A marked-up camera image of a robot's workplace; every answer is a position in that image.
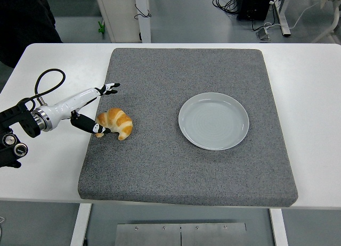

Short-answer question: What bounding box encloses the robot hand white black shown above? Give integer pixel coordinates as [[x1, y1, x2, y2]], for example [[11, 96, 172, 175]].
[[44, 82, 121, 135]]

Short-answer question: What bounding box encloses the croissant bread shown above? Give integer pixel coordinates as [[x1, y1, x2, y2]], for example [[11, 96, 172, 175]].
[[94, 107, 133, 141]]

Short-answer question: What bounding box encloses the grey round plate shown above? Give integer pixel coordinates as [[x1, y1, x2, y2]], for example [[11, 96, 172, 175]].
[[178, 92, 250, 151]]

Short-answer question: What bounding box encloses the grey metal plate with screws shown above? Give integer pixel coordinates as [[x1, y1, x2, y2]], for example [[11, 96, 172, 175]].
[[115, 222, 248, 246]]

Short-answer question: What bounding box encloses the person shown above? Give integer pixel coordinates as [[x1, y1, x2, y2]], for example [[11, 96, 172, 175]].
[[0, 0, 63, 69]]

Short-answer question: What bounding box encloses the beige cabinet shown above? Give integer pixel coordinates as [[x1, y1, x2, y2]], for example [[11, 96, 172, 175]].
[[93, 0, 141, 44]]

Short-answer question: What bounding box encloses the grey felt mat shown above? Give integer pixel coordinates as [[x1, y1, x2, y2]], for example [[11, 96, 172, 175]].
[[77, 47, 298, 208]]

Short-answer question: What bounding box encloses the white table leg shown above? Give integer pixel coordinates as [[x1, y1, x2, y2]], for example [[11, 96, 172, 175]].
[[269, 208, 289, 246], [69, 203, 93, 246]]

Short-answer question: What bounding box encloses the grey foot pedal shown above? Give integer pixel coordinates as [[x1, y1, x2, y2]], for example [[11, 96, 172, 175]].
[[256, 27, 272, 42]]

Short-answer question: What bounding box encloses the black computer tower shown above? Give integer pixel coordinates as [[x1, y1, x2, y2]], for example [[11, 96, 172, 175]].
[[236, 0, 275, 21]]

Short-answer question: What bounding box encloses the white desk leg with foot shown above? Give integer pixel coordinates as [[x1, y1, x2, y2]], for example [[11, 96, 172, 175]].
[[273, 0, 291, 37]]

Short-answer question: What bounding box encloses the thin black cable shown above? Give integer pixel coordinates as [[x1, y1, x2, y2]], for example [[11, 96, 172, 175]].
[[134, 3, 152, 20]]

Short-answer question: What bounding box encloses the black cable bundle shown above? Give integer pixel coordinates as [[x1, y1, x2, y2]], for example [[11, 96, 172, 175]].
[[212, 0, 239, 15]]

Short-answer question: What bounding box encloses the white cable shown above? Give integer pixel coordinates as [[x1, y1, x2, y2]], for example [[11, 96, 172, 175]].
[[263, 1, 322, 31]]

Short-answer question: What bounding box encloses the white chair frame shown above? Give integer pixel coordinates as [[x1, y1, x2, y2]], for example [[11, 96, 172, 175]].
[[311, 0, 341, 44]]

